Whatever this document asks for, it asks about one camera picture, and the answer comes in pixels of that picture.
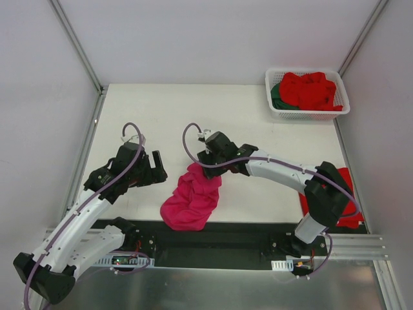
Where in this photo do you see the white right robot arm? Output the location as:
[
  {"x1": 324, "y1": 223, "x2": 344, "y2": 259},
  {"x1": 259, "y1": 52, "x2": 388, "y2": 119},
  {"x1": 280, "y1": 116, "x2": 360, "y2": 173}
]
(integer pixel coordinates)
[{"x1": 197, "y1": 130, "x2": 352, "y2": 258}]

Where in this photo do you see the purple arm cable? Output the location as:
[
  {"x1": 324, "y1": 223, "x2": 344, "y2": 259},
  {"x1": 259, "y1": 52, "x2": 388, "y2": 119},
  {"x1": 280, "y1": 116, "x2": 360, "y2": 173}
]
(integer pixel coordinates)
[
  {"x1": 182, "y1": 123, "x2": 361, "y2": 276},
  {"x1": 23, "y1": 122, "x2": 156, "y2": 310}
]

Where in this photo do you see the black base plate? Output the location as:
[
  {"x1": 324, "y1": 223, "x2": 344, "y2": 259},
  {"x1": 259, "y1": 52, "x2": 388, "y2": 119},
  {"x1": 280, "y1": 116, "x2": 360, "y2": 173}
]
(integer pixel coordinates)
[{"x1": 90, "y1": 218, "x2": 370, "y2": 271}]

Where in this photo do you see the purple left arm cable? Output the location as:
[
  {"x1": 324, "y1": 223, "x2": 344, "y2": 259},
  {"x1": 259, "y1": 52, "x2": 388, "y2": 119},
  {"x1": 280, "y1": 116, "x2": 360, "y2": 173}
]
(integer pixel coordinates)
[{"x1": 23, "y1": 122, "x2": 156, "y2": 310}]

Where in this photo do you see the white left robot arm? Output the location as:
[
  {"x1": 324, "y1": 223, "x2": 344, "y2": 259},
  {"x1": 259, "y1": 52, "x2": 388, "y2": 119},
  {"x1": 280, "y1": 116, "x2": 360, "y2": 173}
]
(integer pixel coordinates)
[{"x1": 13, "y1": 142, "x2": 167, "y2": 305}]

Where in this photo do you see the red crumpled t shirt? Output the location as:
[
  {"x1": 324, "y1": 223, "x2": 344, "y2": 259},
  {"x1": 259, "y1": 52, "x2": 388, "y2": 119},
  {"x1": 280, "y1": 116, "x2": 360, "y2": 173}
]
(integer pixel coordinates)
[{"x1": 279, "y1": 72, "x2": 343, "y2": 111}]

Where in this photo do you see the aluminium frame rail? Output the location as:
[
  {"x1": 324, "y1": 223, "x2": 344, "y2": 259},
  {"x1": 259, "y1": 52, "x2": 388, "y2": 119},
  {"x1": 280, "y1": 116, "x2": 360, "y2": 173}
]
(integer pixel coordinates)
[{"x1": 40, "y1": 227, "x2": 390, "y2": 271}]

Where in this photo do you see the pink t shirt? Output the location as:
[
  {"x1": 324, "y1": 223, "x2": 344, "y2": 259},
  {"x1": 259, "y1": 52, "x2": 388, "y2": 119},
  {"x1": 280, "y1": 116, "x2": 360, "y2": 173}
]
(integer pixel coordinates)
[{"x1": 160, "y1": 163, "x2": 222, "y2": 231}]

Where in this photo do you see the folded red t shirt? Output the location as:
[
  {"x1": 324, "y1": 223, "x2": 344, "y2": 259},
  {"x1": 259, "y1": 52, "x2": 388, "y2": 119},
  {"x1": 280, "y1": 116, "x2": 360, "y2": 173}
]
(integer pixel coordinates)
[{"x1": 299, "y1": 167, "x2": 365, "y2": 229}]

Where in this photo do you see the white plastic laundry basket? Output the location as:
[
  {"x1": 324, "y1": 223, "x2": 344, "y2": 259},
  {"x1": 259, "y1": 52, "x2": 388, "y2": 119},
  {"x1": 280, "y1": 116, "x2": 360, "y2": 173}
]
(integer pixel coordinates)
[{"x1": 265, "y1": 68, "x2": 350, "y2": 121}]

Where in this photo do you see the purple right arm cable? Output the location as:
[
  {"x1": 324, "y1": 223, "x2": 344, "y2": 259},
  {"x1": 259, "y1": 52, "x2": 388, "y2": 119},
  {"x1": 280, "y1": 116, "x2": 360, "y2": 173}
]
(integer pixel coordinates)
[{"x1": 182, "y1": 123, "x2": 361, "y2": 276}]

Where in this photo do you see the green t shirt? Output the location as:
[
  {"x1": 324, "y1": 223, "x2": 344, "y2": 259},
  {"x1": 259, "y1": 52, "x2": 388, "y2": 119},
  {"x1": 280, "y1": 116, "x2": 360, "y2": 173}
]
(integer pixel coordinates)
[{"x1": 270, "y1": 83, "x2": 299, "y2": 110}]

